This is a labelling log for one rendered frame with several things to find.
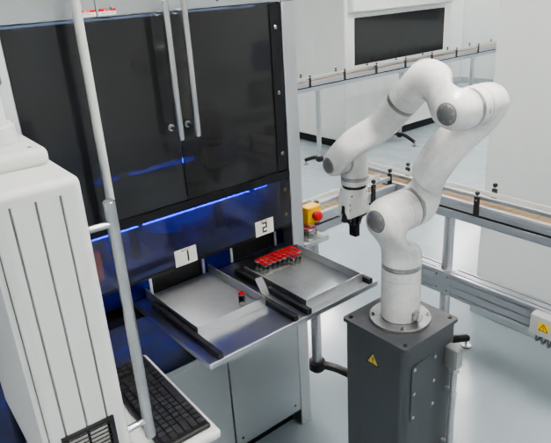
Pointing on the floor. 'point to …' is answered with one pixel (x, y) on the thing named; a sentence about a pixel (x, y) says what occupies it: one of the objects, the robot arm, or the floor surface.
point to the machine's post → (293, 235)
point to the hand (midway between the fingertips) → (354, 229)
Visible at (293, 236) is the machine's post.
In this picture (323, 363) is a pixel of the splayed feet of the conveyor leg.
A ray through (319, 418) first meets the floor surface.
